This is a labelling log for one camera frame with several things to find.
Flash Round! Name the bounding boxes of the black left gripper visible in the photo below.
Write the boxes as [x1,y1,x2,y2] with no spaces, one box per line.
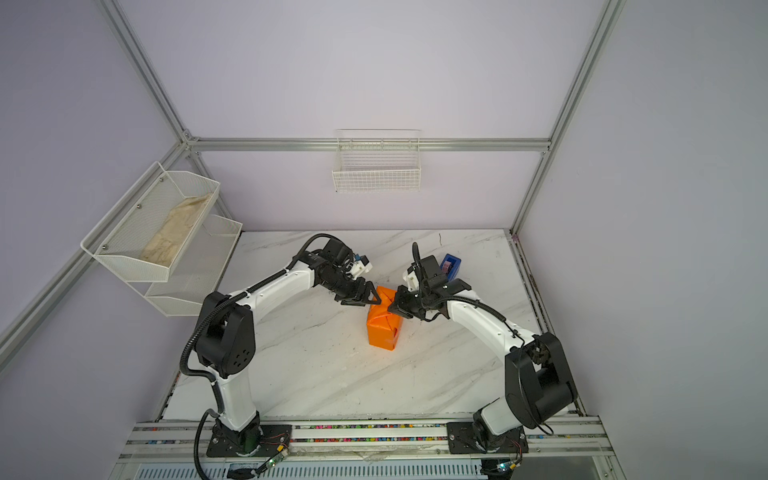
[322,270,382,307]

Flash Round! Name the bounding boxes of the orange wrapping paper sheet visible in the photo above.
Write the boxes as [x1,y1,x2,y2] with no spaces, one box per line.
[366,286,402,351]

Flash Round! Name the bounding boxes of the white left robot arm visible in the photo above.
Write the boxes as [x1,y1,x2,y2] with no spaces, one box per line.
[179,257,381,433]

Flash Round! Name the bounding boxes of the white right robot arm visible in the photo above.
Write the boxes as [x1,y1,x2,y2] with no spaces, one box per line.
[389,280,578,436]

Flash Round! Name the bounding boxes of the blue tape dispenser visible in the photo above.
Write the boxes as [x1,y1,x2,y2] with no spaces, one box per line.
[440,254,461,281]

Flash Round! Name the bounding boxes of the white mesh lower shelf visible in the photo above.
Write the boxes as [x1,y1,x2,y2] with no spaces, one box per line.
[144,214,242,317]

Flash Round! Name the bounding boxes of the white mesh shelf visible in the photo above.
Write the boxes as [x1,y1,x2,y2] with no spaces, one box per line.
[80,162,220,283]
[144,214,242,317]

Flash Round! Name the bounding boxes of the beige cloth in shelf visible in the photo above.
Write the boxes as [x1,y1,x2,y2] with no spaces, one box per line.
[140,194,211,267]

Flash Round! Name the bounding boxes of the white mesh upper shelf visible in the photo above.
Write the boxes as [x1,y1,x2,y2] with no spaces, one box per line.
[80,162,220,283]

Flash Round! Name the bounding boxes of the black corrugated cable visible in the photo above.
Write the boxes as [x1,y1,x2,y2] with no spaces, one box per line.
[178,232,337,480]

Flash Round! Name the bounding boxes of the white wire wall basket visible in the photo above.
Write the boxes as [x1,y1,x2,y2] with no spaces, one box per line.
[332,129,422,193]

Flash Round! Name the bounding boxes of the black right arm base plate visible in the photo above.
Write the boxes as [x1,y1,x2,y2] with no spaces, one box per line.
[446,422,529,455]

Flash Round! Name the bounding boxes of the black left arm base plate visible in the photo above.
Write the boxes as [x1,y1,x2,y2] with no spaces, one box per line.
[206,421,293,458]

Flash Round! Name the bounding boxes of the aluminium front rail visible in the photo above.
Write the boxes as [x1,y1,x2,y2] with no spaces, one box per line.
[118,415,615,463]

